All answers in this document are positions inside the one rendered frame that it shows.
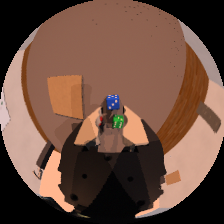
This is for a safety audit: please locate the orange flat mat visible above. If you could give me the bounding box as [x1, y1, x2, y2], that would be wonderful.
[47, 75, 84, 119]

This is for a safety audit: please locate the blue die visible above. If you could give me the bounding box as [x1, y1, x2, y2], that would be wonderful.
[106, 95, 119, 110]

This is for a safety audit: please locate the green die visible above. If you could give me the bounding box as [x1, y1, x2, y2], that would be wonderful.
[112, 115, 124, 128]

